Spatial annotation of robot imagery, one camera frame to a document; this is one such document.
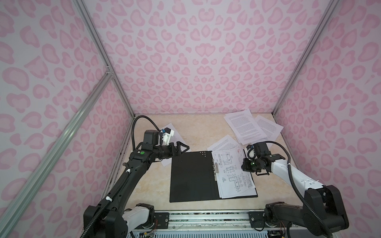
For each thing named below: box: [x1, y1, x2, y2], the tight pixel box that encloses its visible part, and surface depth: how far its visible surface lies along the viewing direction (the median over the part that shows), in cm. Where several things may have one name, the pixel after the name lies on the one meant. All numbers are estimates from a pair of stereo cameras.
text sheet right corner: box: [254, 115, 285, 141], surface depth 113 cm
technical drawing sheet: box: [211, 146, 256, 198], surface depth 90 cm
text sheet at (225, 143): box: [206, 134, 241, 152], surface depth 105 cm
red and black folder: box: [169, 150, 258, 203], surface depth 88 cm
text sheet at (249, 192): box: [218, 178, 258, 199], surface depth 82 cm
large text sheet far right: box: [223, 109, 268, 146], surface depth 115 cm
